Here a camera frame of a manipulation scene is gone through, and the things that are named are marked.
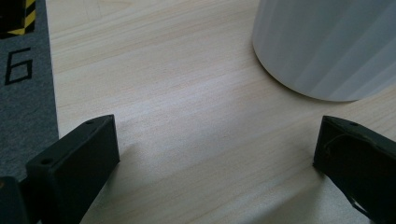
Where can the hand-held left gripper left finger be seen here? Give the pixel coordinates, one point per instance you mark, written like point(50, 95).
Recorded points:
point(77, 161)

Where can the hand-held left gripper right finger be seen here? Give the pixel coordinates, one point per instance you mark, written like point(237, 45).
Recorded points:
point(358, 161)

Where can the white ribbed cup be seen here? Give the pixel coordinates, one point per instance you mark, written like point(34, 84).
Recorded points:
point(327, 46)

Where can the yellow black striped stand base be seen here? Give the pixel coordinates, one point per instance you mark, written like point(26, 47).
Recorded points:
point(15, 15)

